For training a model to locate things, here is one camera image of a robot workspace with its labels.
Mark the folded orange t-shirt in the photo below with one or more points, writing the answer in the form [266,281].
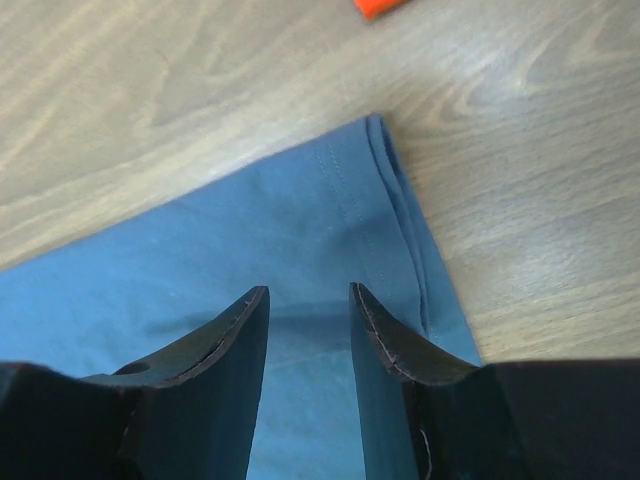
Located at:
[371,9]

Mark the grey-blue t-shirt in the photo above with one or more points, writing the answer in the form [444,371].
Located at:
[306,223]

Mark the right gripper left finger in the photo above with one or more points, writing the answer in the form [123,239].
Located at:
[197,398]

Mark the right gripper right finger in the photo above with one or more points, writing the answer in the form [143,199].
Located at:
[425,413]

